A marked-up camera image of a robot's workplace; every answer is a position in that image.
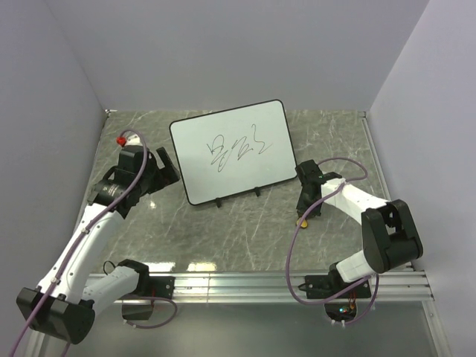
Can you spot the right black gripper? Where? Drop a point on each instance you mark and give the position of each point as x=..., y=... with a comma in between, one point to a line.
x=301, y=207

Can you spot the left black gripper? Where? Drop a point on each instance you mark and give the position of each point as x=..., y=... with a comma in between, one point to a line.
x=166, y=175

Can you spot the yellow bone-shaped eraser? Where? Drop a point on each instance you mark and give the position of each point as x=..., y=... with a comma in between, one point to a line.
x=302, y=223

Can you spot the white whiteboard black frame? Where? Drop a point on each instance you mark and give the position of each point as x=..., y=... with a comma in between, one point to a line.
x=233, y=151

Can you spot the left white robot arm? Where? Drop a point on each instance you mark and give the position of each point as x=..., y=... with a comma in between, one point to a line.
x=63, y=305

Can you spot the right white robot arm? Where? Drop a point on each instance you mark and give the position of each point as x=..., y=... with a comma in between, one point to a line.
x=378, y=254

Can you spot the red cable connector cap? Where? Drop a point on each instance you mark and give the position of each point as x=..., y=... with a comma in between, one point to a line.
x=121, y=141

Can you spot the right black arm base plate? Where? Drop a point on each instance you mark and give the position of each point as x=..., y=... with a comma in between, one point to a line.
x=318, y=287

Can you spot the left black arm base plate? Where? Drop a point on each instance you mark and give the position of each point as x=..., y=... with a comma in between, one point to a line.
x=158, y=286

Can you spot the aluminium mounting rail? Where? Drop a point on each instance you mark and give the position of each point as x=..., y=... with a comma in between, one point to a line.
x=270, y=287

